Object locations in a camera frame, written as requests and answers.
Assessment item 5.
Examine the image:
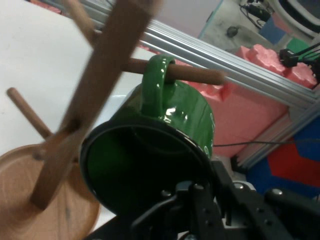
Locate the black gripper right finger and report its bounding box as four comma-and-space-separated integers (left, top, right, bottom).
211, 159, 320, 240

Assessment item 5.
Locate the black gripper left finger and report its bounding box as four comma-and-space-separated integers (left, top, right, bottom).
131, 181, 226, 240

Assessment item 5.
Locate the green enamel mug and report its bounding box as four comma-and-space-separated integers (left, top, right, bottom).
79, 53, 221, 221

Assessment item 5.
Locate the blue foam mat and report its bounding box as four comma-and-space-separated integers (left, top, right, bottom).
246, 119, 320, 201

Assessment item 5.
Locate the red foam mat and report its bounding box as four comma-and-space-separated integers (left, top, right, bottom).
268, 138, 320, 186

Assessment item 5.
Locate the pink foam block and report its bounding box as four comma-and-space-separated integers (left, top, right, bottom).
138, 41, 319, 159

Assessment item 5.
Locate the black tripod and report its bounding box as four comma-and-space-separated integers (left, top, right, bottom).
278, 41, 320, 85

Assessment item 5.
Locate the wooden mug tree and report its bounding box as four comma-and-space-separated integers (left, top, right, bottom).
0, 0, 227, 240

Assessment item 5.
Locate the green foam block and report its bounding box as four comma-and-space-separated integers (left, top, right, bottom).
284, 34, 317, 55

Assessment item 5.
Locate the thin black cable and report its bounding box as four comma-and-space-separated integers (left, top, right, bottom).
213, 139, 320, 149

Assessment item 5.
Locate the aluminium frame post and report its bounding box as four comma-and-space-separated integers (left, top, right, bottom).
234, 99, 320, 171

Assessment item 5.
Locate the short aluminium frame rail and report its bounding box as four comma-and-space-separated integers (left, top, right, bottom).
79, 0, 320, 106

